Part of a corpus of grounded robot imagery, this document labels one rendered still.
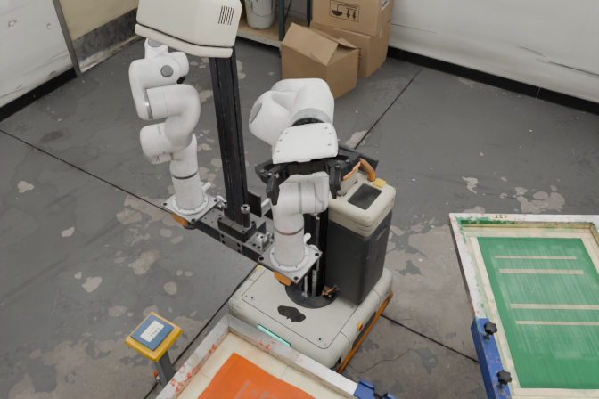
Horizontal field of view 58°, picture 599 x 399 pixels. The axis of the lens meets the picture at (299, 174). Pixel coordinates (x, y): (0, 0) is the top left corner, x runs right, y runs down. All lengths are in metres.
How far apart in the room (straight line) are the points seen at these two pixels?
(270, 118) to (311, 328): 1.75
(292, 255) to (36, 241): 2.28
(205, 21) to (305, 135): 0.45
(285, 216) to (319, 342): 1.13
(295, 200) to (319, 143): 0.70
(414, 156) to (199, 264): 1.75
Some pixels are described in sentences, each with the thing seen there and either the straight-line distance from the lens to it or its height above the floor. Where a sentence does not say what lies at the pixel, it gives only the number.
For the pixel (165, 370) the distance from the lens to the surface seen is 2.04.
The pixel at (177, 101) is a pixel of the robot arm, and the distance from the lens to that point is 1.52.
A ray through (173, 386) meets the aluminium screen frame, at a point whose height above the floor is 0.99.
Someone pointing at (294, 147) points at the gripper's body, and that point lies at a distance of 0.85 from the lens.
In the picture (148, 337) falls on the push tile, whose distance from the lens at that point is 1.87.
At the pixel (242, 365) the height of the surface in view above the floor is 0.96.
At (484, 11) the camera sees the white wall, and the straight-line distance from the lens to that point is 4.73.
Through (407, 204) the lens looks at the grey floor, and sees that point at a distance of 3.63.
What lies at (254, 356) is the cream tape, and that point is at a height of 0.96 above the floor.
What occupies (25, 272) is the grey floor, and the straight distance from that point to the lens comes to 3.56.
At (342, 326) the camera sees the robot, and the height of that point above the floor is 0.28.
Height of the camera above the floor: 2.50
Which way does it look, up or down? 42 degrees down
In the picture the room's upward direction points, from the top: straight up
